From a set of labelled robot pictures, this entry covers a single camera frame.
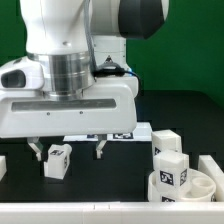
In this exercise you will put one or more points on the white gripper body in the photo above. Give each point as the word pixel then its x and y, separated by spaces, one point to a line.
pixel 107 107

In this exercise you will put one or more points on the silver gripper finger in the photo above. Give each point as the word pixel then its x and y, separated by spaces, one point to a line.
pixel 36 146
pixel 102 139

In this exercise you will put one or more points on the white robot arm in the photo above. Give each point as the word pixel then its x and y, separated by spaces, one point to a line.
pixel 58 88

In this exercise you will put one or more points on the white left barrier block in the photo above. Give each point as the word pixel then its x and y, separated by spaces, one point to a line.
pixel 3 168

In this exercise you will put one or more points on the white barrier block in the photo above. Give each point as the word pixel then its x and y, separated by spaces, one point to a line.
pixel 208 166
pixel 3 168

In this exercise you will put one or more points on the white marker sheet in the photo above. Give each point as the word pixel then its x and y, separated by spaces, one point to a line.
pixel 142 132

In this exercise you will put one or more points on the white right barrier block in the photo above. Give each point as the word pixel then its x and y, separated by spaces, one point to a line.
pixel 208 166

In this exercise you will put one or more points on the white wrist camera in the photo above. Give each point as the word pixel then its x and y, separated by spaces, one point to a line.
pixel 21 74

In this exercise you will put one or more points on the white front barrier wall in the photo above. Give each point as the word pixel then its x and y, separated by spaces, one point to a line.
pixel 112 213

